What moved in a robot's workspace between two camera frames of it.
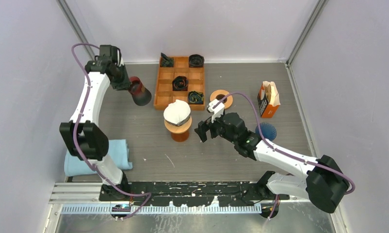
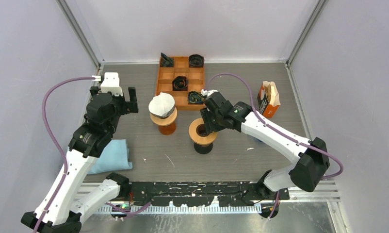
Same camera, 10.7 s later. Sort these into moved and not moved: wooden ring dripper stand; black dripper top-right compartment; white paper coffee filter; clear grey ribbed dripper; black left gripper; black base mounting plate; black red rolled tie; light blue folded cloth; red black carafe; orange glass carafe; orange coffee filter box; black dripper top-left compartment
Moved: wooden ring dripper stand; red black carafe; orange glass carafe; black left gripper; clear grey ribbed dripper; white paper coffee filter
Not moved: black base mounting plate; black dripper top-left compartment; black dripper top-right compartment; black red rolled tie; orange coffee filter box; light blue folded cloth
